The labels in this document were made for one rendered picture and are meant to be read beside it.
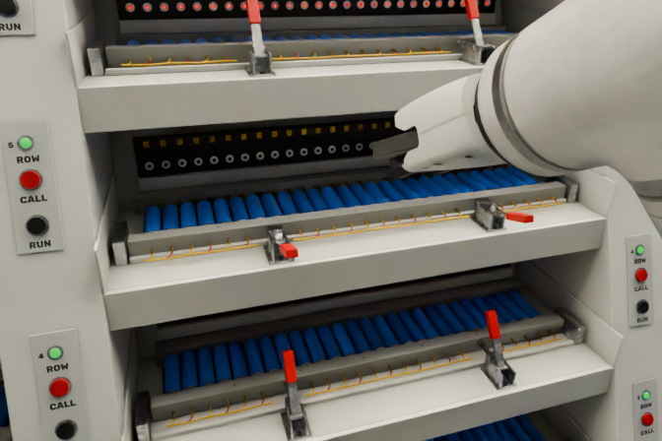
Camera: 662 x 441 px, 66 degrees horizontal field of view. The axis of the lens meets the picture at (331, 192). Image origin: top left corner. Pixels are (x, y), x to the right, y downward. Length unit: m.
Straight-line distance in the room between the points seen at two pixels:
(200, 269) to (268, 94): 0.20
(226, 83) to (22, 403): 0.36
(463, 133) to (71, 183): 0.37
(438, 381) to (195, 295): 0.33
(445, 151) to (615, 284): 0.49
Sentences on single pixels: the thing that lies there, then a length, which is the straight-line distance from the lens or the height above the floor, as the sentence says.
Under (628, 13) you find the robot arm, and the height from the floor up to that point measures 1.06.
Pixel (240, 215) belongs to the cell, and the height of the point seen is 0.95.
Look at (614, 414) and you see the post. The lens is 0.84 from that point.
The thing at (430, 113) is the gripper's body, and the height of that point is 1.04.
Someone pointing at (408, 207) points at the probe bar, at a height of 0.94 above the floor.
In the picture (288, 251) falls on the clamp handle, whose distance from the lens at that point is 0.49.
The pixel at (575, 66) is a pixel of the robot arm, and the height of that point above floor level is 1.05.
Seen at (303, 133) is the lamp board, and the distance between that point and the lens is 0.70.
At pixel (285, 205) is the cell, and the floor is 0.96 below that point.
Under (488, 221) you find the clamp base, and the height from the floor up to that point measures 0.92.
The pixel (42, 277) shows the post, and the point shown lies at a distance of 0.56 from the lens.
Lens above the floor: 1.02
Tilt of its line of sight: 5 degrees down
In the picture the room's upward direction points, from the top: 5 degrees counter-clockwise
